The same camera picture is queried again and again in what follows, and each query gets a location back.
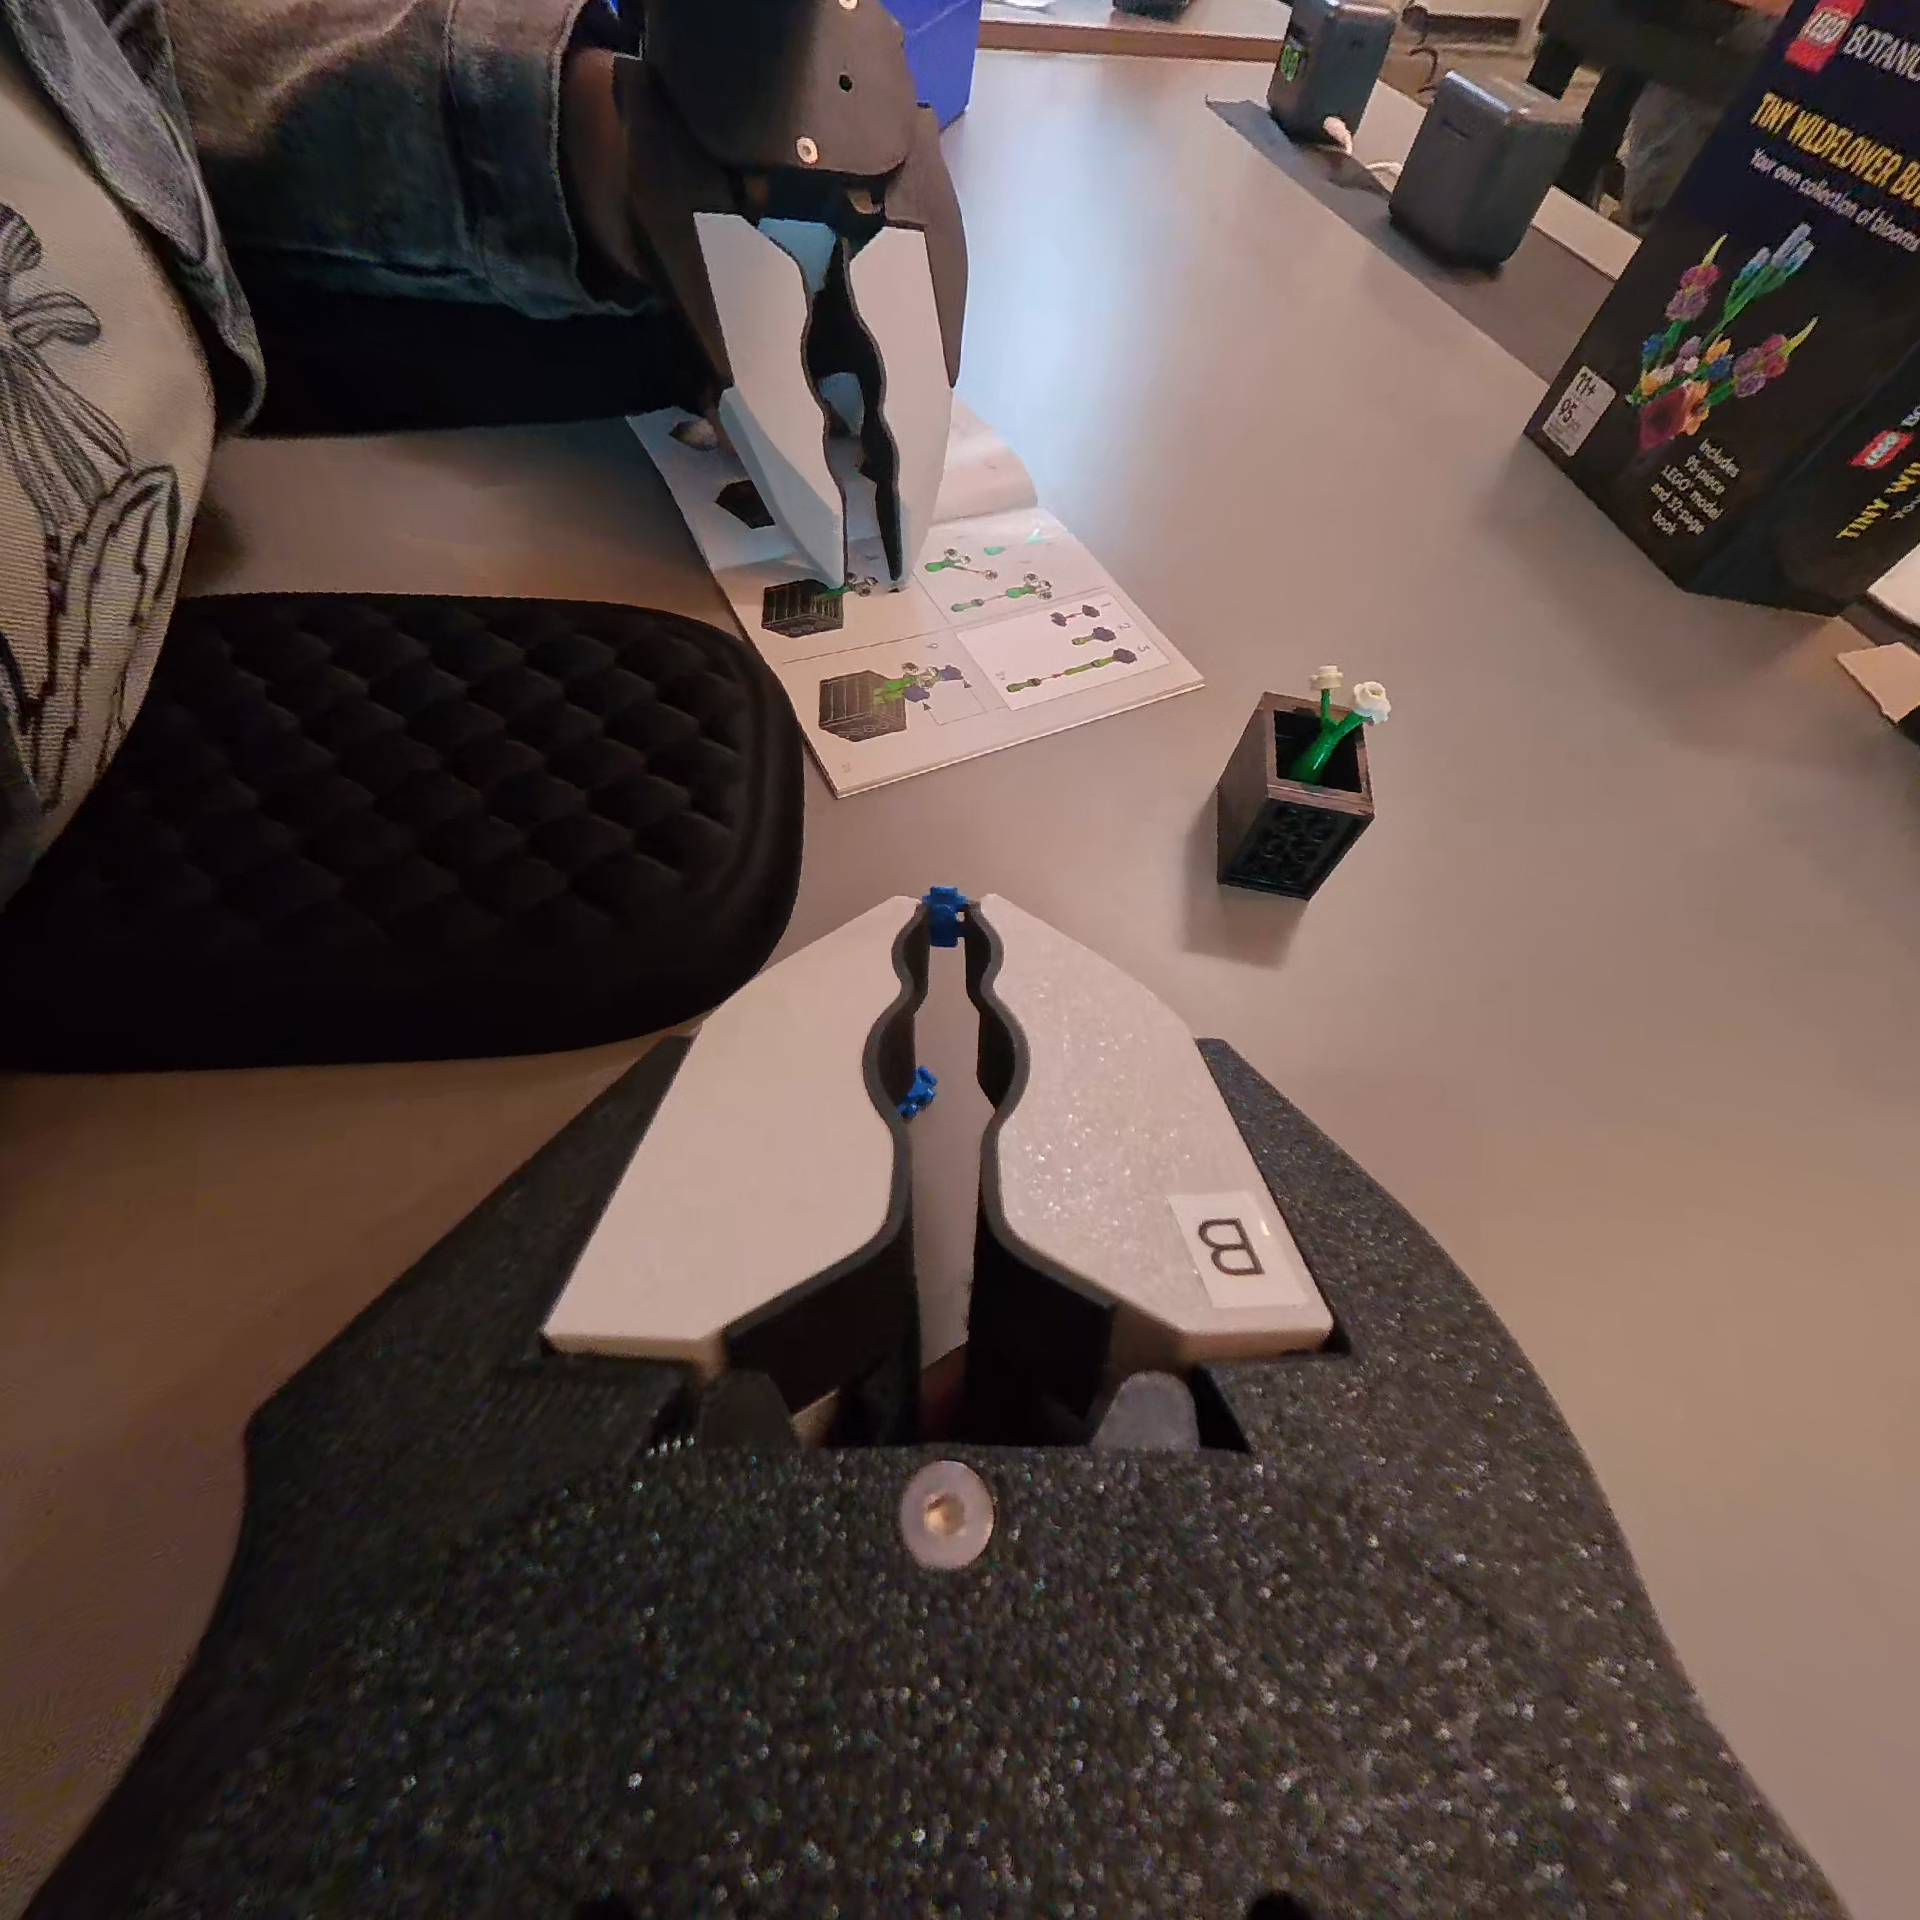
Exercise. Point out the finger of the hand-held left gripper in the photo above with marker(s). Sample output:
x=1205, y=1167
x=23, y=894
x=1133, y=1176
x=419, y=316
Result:
x=764, y=359
x=916, y=391

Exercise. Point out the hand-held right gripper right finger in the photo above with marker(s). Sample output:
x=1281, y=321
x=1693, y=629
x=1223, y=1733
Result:
x=1111, y=1140

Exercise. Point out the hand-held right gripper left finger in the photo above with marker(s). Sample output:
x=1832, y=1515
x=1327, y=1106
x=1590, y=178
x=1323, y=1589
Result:
x=780, y=1185

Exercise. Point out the large blue plastic bin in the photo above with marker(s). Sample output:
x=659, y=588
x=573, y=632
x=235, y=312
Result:
x=946, y=60

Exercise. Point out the small blue lego flower piece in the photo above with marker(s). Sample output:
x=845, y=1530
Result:
x=941, y=915

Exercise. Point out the lego instruction booklet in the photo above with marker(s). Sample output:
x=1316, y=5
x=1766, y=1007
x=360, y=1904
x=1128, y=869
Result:
x=1021, y=658

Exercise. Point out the black lego pot with flowers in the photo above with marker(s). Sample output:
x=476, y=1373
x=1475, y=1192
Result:
x=1291, y=841

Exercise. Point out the black flower lego set box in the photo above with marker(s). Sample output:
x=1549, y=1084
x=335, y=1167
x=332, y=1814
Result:
x=1772, y=374

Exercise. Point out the dark grey desk mat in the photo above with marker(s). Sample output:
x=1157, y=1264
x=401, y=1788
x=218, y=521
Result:
x=1349, y=168

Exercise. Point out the dark cube device green light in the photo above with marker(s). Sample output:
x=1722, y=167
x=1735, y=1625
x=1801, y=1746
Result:
x=1328, y=66

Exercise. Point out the black quilted cushion pad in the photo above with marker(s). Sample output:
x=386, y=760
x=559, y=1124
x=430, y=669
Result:
x=390, y=824

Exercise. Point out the dark grey cube device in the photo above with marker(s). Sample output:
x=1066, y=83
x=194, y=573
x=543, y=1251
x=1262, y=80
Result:
x=1478, y=171

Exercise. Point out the person's printed shirt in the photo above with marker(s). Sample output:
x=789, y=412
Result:
x=90, y=451

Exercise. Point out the tan card piece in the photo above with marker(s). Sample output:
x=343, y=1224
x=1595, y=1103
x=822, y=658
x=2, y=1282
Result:
x=1886, y=694

